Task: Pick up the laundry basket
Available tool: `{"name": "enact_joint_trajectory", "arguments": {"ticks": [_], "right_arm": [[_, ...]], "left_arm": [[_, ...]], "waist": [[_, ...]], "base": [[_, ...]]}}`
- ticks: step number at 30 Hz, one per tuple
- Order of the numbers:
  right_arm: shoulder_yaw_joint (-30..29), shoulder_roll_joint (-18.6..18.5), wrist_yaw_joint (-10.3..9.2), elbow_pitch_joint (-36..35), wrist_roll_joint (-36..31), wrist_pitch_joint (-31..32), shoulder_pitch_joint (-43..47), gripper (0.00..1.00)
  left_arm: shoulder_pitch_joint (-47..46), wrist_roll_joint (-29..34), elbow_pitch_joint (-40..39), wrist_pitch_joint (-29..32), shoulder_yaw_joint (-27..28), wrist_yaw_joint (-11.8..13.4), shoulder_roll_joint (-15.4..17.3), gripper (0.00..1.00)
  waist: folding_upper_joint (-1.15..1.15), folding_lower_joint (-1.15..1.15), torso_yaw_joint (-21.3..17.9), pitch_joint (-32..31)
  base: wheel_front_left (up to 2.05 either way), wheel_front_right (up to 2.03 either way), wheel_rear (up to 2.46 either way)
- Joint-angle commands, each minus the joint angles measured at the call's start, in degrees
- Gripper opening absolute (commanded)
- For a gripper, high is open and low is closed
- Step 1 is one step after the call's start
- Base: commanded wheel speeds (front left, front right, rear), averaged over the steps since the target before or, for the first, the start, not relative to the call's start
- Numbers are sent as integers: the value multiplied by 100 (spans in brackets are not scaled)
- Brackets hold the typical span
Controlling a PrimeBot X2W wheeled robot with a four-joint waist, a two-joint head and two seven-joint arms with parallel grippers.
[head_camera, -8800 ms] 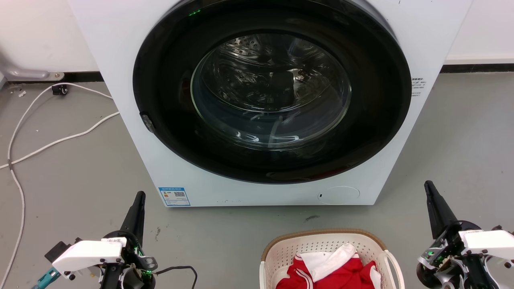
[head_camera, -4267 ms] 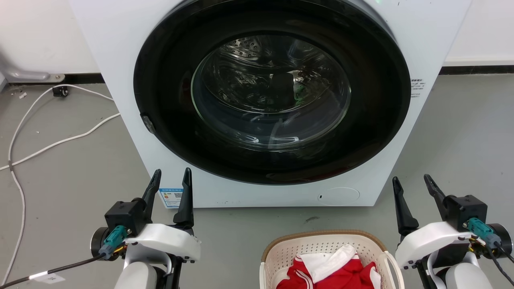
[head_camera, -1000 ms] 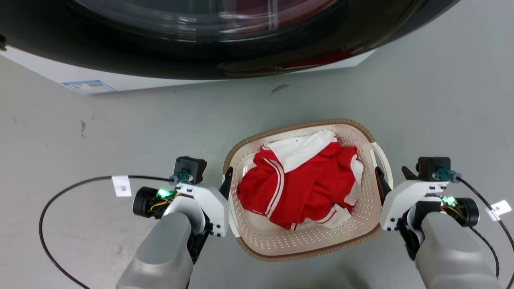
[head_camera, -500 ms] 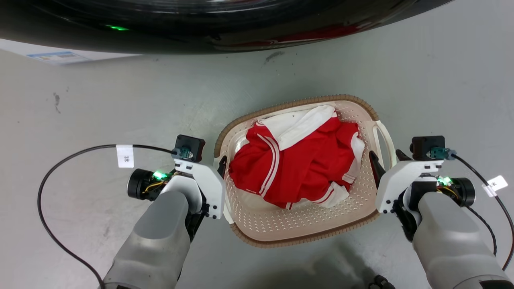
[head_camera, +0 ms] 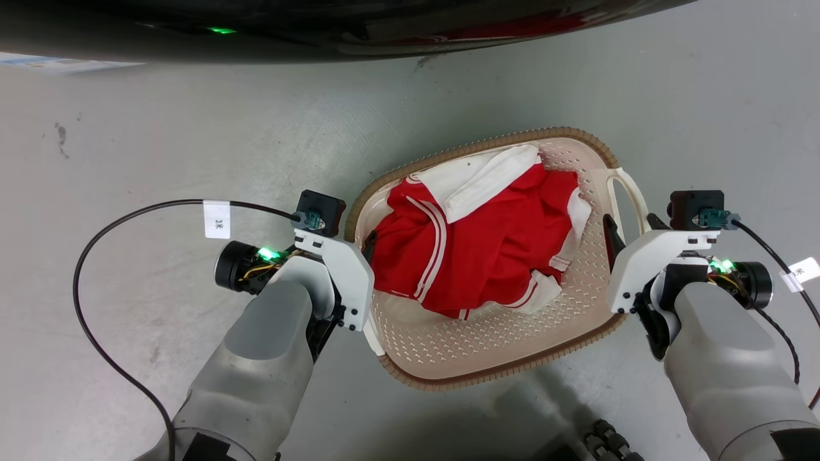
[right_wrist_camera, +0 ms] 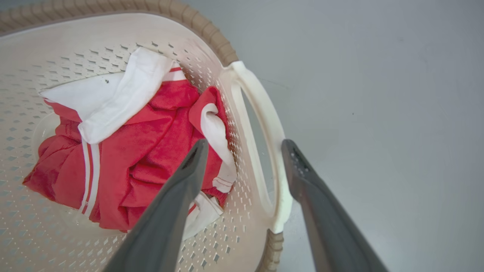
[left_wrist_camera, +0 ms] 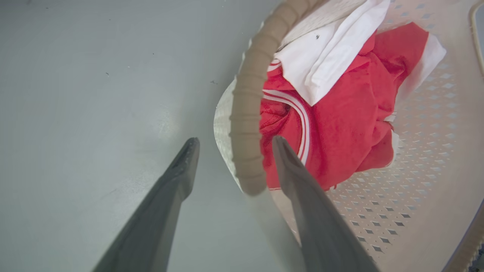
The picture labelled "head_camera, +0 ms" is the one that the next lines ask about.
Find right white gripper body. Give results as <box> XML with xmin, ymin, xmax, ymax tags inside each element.
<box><xmin>608</xmin><ymin>229</ymin><xmax>722</xmax><ymax>314</ymax></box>

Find red and white garment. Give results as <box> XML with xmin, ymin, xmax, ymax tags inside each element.
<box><xmin>370</xmin><ymin>144</ymin><xmax>593</xmax><ymax>321</ymax></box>

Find left black camera cable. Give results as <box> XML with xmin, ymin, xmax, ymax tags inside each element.
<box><xmin>72</xmin><ymin>199</ymin><xmax>306</xmax><ymax>461</ymax></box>

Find blue white printed floor sheet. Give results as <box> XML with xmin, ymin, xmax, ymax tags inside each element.
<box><xmin>0</xmin><ymin>52</ymin><xmax>144</xmax><ymax>76</ymax></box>

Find right black camera cable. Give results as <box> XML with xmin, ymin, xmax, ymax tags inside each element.
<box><xmin>730</xmin><ymin>219</ymin><xmax>820</xmax><ymax>410</ymax></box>

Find black camera cable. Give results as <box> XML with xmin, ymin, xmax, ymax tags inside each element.
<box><xmin>72</xmin><ymin>199</ymin><xmax>306</xmax><ymax>461</ymax></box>
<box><xmin>730</xmin><ymin>219</ymin><xmax>820</xmax><ymax>410</ymax></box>

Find white paper cable tag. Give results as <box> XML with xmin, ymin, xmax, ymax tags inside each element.
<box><xmin>779</xmin><ymin>257</ymin><xmax>820</xmax><ymax>293</ymax></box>
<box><xmin>203</xmin><ymin>200</ymin><xmax>232</xmax><ymax>240</ymax></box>

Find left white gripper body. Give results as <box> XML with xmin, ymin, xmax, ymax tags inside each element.
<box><xmin>293</xmin><ymin>228</ymin><xmax>376</xmax><ymax>332</ymax></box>

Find beige plastic laundry basket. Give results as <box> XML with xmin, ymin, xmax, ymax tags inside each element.
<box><xmin>344</xmin><ymin>126</ymin><xmax>652</xmax><ymax>392</ymax></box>

